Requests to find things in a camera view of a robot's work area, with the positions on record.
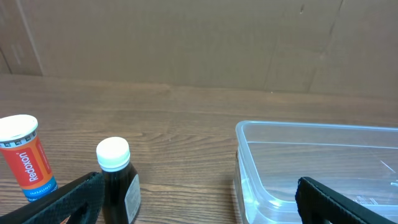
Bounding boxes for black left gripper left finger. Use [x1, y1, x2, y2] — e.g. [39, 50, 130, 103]
[1, 172, 104, 224]

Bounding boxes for clear plastic container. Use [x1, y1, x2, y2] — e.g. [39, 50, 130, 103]
[234, 121, 397, 223]

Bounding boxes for dark brown syrup bottle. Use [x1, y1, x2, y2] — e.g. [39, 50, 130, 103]
[96, 137, 141, 224]

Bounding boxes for orange Redoxon tablet tube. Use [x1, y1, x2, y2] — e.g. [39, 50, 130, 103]
[1, 114, 58, 202]

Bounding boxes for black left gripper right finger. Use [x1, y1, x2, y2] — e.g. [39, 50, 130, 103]
[295, 177, 394, 224]

